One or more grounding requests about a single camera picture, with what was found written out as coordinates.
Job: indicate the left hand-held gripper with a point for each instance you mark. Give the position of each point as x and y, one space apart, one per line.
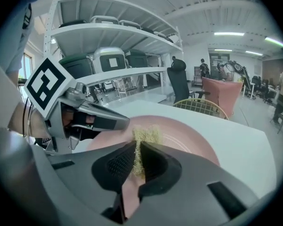
47 86

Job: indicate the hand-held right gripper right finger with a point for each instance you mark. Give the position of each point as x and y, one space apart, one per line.
162 173

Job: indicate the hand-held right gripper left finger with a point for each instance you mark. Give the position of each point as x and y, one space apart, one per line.
110 168

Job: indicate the big pink plate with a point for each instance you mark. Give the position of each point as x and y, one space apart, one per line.
179 135

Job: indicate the yellowish scrubbing sponge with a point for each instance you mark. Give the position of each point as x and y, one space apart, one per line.
147 133

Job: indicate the person's left forearm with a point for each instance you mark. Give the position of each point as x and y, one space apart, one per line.
39 123

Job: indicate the person's left hand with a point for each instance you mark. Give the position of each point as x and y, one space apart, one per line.
67 119

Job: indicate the large window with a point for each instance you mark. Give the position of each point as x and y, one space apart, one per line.
27 65

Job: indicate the white air fryer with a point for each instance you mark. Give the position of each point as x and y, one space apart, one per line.
109 60

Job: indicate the white wooden chair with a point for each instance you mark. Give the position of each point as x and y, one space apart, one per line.
123 88

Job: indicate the tall white shelving rack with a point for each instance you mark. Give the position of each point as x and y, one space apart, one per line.
113 32

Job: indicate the row of equipment cases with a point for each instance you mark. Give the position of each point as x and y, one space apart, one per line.
106 20

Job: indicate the black mesh office chair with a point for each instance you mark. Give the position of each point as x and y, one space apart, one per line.
179 83

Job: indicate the pink armchair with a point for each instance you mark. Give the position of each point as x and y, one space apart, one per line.
222 95

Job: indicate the black glass double door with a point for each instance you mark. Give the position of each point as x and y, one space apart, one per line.
213 62

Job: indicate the long ceiling light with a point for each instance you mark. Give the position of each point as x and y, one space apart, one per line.
254 53
222 50
276 42
228 34

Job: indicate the silver fisheye camera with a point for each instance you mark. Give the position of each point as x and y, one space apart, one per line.
75 92

